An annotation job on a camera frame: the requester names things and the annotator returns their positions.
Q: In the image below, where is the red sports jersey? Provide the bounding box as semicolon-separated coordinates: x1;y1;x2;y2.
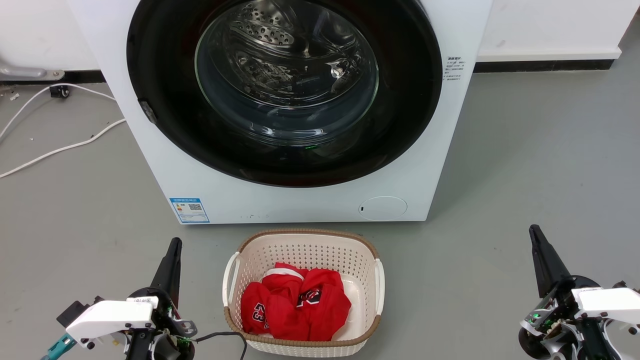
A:
240;262;352;342

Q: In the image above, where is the round black glass washer door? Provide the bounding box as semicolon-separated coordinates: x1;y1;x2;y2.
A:
126;0;443;188

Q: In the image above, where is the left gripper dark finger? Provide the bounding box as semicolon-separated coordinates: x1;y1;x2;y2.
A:
151;237;178;297
167;237;183;307

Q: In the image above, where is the white floor cable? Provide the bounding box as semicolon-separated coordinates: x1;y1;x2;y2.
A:
0;118;127;179
0;83;117;141

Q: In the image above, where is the white warning text sticker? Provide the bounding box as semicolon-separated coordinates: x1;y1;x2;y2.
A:
443;56;467;82

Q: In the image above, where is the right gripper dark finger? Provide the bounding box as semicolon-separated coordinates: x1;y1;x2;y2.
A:
534;224;573;288
529;225;557;299

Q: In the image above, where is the thin black left gripper cable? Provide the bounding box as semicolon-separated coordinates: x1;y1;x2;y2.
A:
194;331;249;360

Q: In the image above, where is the grey metal pipe bracket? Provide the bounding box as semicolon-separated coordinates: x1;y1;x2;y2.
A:
0;59;66;82

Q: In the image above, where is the cream plastic laundry basket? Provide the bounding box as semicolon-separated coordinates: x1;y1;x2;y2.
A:
222;229;386;358

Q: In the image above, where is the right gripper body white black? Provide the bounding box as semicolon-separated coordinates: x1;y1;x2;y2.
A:
518;276;640;360

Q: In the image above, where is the perforated steel washer drum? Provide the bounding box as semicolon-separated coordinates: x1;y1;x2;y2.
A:
197;0;379;146

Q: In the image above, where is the blue energy label sticker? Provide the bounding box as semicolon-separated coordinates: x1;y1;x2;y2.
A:
169;197;211;224

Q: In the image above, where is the round white filter cover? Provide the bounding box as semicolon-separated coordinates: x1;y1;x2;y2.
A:
358;195;408;222

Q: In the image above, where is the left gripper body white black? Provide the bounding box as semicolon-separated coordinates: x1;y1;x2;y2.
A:
65;287;198;360

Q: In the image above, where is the white front-load washing machine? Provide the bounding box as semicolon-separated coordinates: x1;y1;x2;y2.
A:
67;0;493;225

